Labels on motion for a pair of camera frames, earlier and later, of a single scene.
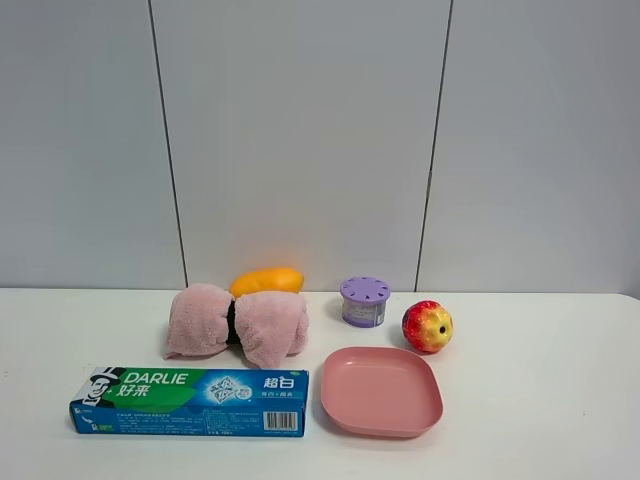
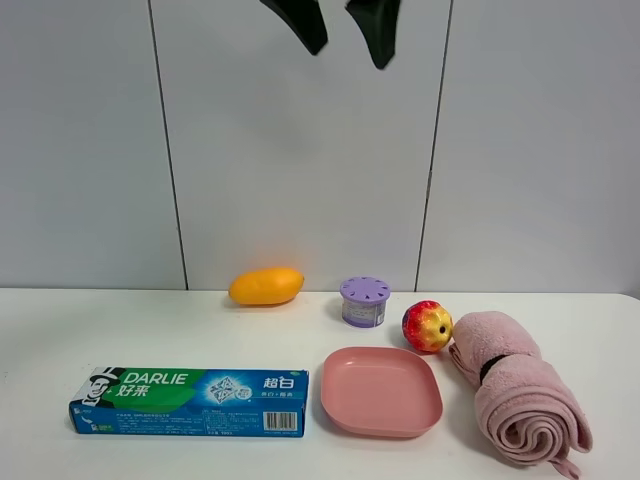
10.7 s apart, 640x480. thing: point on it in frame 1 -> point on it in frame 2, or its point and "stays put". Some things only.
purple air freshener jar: [363, 301] stays put
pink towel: [267, 325] -> [525, 405]
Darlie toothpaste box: [206, 402] stays put
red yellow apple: [427, 326] stays put
